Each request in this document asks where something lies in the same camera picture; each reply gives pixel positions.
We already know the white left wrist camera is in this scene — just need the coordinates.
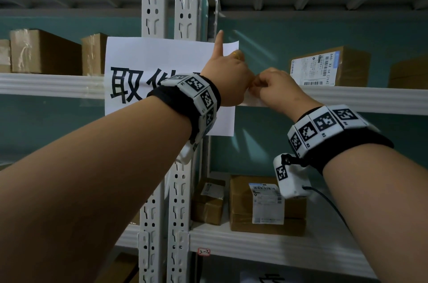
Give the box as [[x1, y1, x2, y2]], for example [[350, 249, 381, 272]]
[[175, 140, 198, 165]]

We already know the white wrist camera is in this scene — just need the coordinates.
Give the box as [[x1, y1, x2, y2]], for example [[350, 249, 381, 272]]
[[273, 153, 312, 199], [175, 140, 198, 165]]

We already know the white paper sign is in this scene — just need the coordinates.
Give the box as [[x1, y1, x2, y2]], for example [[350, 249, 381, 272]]
[[104, 36, 240, 137]]

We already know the dark cardboard box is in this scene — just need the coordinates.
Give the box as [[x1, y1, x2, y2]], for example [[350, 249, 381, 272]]
[[99, 252, 140, 283]]

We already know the partly seen paper sign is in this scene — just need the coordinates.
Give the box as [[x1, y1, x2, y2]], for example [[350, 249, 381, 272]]
[[239, 269, 287, 283]]

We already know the plain cardboard box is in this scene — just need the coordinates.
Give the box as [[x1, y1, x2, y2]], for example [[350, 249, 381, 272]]
[[387, 55, 428, 90]]

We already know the cardboard box edge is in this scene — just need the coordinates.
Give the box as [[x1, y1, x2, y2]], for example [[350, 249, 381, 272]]
[[0, 39, 12, 73]]

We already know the person's right hand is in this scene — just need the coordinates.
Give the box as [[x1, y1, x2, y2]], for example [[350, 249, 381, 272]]
[[249, 67, 324, 123]]

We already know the person's left forearm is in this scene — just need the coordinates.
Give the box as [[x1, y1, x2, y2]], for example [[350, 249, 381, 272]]
[[0, 95, 193, 283]]

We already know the small labelled cardboard box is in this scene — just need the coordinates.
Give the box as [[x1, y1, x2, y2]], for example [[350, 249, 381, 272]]
[[191, 178, 227, 226]]

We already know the white shelf board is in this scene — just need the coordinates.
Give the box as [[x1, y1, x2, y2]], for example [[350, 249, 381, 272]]
[[0, 73, 108, 100], [115, 224, 141, 250], [234, 85, 428, 116], [188, 172, 379, 281]]

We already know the left marker wristband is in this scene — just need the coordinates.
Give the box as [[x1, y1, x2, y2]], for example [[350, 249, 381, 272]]
[[147, 73, 222, 145]]

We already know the marker wristband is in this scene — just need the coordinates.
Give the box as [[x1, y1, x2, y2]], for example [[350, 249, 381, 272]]
[[147, 73, 222, 145], [286, 104, 395, 175]]

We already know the person's right forearm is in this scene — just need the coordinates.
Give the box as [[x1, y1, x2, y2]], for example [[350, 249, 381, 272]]
[[322, 148, 428, 283]]

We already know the large taped cardboard box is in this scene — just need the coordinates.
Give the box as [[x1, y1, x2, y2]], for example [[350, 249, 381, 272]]
[[9, 28, 83, 76]]

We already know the flat labelled cardboard box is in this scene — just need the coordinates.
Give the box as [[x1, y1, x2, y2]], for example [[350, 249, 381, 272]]
[[229, 175, 307, 237]]

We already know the clear tape piece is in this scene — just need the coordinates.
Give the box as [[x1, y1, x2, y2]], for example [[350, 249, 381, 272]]
[[241, 87, 269, 107]]

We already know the narrow cardboard box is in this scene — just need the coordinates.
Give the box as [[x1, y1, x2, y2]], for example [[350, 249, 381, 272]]
[[81, 33, 109, 76]]

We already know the cardboard box with wide label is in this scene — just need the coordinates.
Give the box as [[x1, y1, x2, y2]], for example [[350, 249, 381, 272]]
[[289, 45, 372, 87]]

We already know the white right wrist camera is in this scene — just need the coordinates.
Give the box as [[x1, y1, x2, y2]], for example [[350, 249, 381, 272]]
[[273, 153, 312, 199]]

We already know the black camera cable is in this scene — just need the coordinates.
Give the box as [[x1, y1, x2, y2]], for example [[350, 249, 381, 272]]
[[302, 185, 352, 230]]

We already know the person's left hand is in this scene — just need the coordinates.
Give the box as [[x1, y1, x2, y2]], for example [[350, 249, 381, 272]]
[[200, 30, 255, 107]]

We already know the right marker wristband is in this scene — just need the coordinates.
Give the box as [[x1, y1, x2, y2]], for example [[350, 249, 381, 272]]
[[286, 104, 395, 175]]

